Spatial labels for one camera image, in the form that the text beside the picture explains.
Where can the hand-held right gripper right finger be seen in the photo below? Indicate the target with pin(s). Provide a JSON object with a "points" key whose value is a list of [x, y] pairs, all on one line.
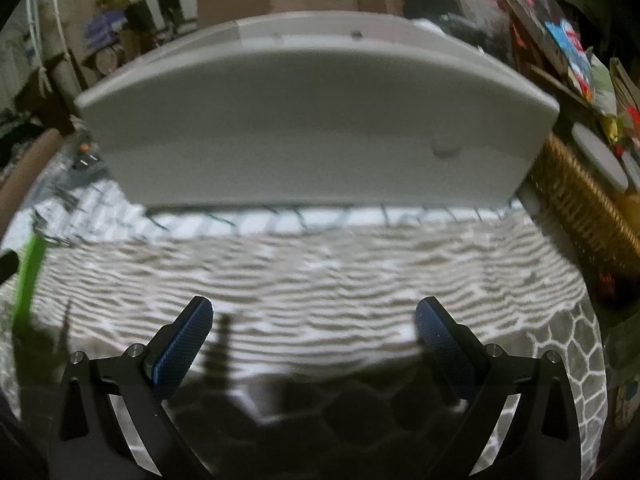
{"points": [[440, 345]]}

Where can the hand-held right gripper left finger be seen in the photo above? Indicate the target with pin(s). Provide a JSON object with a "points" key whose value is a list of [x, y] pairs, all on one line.
{"points": [[182, 345]]}

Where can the white plastic container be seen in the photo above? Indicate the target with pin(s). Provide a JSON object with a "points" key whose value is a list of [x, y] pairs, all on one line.
{"points": [[310, 120]]}

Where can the wicker basket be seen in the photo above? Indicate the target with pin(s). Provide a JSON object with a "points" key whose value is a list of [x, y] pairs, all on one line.
{"points": [[585, 210]]}

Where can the small orange tipped tool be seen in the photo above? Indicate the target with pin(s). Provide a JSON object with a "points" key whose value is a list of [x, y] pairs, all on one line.
{"points": [[85, 149]]}

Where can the grey round plate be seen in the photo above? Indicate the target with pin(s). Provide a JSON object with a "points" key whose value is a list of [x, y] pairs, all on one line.
{"points": [[597, 152], [632, 170]]}

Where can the black white patterned cloth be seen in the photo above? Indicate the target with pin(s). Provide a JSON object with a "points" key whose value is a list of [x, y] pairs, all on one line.
{"points": [[15, 132]]}

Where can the pile of colourful packages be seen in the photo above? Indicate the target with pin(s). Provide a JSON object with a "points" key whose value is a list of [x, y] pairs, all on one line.
{"points": [[565, 45]]}

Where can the purple packet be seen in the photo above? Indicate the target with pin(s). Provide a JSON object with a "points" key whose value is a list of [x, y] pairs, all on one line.
{"points": [[102, 30]]}

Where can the black speaker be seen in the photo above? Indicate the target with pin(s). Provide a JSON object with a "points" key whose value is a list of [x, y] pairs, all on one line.
{"points": [[167, 2]]}

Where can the white clothes rack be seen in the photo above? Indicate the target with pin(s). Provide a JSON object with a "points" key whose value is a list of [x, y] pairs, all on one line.
{"points": [[37, 25]]}

